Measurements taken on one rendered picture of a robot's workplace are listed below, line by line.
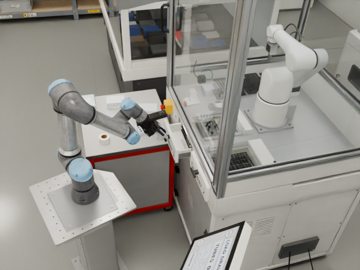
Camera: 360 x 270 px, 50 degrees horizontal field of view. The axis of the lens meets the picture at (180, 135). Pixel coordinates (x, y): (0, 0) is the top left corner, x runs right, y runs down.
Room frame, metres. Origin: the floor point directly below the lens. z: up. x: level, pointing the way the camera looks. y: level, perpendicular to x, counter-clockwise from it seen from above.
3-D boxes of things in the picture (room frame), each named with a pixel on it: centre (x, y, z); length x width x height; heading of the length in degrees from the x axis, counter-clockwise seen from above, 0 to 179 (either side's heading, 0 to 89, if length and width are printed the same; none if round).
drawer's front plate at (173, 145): (1.72, 0.05, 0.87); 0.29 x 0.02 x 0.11; 17
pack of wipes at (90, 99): (2.18, 0.66, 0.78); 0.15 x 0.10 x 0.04; 17
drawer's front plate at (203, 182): (1.44, -0.12, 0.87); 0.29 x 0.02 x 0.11; 17
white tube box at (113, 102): (2.20, 0.47, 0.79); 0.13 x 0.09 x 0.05; 102
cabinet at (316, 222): (1.84, -0.50, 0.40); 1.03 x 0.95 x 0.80; 17
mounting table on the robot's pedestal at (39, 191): (1.35, 0.53, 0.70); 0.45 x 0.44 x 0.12; 125
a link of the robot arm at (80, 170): (1.36, 0.51, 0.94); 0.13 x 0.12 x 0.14; 37
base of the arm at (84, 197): (1.36, 0.51, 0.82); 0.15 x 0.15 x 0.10
